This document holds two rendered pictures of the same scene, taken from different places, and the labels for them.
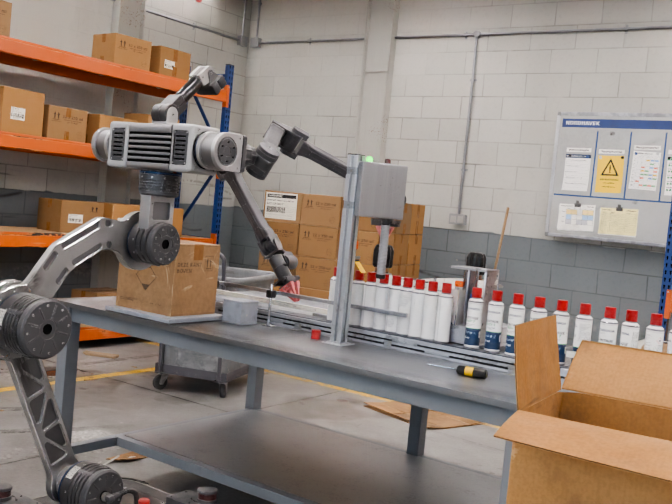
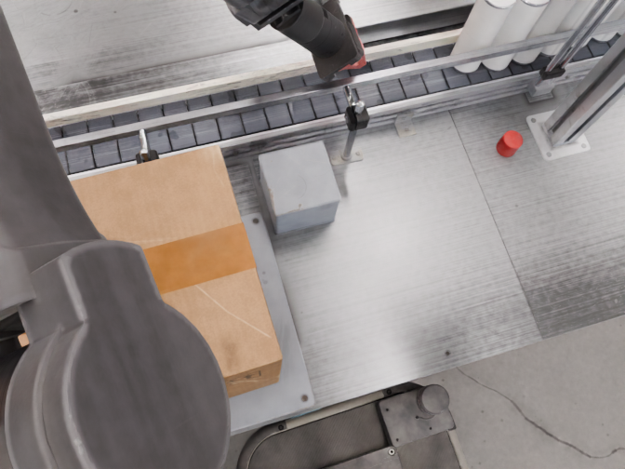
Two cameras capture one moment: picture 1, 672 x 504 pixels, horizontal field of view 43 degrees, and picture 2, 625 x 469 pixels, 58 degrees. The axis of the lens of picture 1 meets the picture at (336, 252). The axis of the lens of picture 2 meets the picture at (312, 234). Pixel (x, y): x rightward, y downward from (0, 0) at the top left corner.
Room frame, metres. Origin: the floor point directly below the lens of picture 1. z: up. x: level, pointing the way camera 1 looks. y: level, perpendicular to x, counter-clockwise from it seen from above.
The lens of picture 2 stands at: (3.12, 0.64, 1.67)
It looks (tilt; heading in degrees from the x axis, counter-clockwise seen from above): 71 degrees down; 297
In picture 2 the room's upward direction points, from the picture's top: 12 degrees clockwise
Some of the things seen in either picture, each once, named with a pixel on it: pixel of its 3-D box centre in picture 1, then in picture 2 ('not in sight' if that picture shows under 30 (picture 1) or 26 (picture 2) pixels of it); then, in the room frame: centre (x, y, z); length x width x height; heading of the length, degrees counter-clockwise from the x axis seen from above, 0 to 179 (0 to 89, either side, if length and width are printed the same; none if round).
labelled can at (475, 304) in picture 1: (474, 317); not in sight; (2.90, -0.49, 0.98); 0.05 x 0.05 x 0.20
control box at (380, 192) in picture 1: (377, 190); not in sight; (3.05, -0.13, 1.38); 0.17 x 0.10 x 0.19; 109
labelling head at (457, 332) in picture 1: (470, 305); not in sight; (3.01, -0.49, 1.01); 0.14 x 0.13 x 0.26; 54
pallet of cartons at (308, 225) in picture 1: (338, 280); not in sight; (7.18, -0.04, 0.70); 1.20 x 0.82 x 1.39; 61
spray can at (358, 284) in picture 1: (357, 298); (549, 11); (3.17, -0.09, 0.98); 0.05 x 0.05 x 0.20
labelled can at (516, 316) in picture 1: (515, 324); not in sight; (2.81, -0.61, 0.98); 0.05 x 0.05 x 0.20
